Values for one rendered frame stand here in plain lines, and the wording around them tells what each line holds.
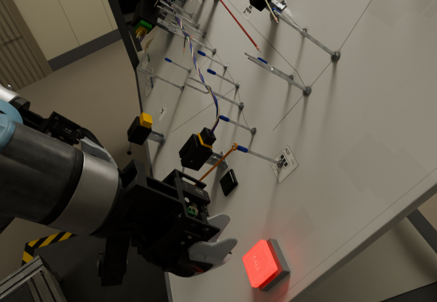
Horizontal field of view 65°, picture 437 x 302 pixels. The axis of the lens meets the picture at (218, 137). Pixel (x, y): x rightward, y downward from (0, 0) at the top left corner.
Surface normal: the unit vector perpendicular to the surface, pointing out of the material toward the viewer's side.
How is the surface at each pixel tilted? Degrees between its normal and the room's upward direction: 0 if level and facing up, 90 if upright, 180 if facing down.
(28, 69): 90
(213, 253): 92
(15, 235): 0
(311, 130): 45
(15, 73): 90
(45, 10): 90
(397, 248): 0
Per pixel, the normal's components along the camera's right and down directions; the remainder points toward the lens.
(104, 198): 0.67, -0.04
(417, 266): -0.15, -0.73
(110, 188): 0.73, -0.31
